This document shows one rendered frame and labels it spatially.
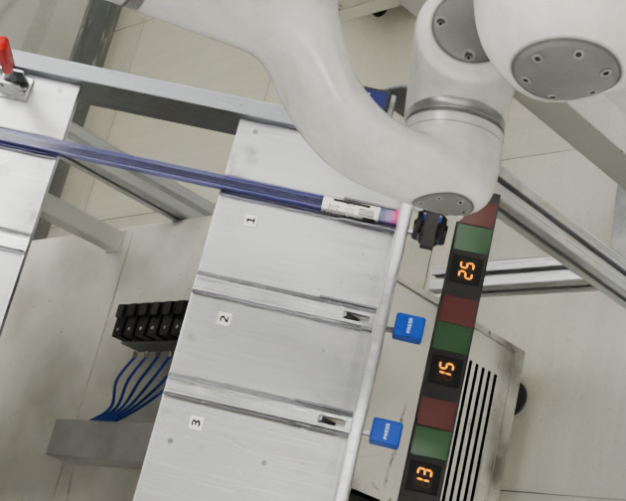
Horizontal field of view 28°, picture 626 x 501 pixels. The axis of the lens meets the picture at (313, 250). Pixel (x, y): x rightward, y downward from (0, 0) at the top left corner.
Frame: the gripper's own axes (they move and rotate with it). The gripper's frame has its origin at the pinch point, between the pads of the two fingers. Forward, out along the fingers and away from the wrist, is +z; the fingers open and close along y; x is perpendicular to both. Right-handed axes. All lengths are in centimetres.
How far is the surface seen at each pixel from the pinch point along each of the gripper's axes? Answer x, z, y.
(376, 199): 6.2, 10.2, 2.1
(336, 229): 9.5, 10.2, -2.1
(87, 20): 104, 188, 107
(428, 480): -5.1, 11.1, -25.4
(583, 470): -30, 77, -7
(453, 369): -5.3, 11.1, -13.8
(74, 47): 105, 188, 99
